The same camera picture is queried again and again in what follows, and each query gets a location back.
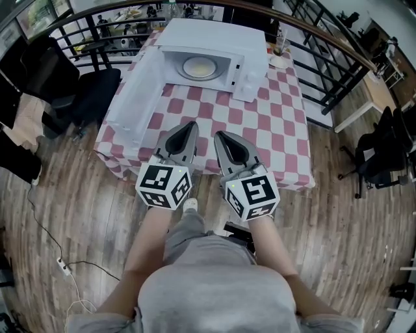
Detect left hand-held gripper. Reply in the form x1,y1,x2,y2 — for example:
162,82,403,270
135,121,200,211

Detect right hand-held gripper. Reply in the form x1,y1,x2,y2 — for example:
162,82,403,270
213,130,280,222

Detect white plate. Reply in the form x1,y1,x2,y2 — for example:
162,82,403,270
181,56,218,78

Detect white microwave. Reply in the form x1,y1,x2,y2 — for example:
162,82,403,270
103,18,270,163

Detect person's right forearm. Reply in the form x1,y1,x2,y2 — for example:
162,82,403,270
248,214,299,277

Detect person's left forearm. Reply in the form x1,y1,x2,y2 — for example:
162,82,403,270
124,204,174,276

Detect red white checkered tablecloth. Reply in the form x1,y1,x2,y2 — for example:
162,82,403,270
94,29,316,191

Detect black belt device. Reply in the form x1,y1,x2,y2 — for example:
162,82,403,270
224,222,257,254

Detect person's grey trousers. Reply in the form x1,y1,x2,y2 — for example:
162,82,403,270
163,207,209,261

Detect black office chair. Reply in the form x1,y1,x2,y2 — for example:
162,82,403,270
337,129,412,200
19,35,123,139
373,104,416,153

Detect small white bowl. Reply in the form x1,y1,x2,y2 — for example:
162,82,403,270
268,53,289,70

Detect clear cup with straw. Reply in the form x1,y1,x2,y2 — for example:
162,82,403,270
272,29,292,58

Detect person's grey shirt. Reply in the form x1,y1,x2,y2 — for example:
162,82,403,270
64,233,367,333

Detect beige tablecloth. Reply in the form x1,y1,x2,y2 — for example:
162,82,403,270
12,92,45,153

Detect black railing with wooden top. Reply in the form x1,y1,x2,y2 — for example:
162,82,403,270
0,0,380,115

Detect white power strip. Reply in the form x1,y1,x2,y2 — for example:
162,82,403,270
57,256,73,276

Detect wooden desk with white frame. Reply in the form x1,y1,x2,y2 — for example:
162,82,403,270
333,70,402,134

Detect black floor cable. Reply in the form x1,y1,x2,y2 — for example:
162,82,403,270
27,184,122,281

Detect white floor cable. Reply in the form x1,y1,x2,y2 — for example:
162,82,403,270
64,274,98,326

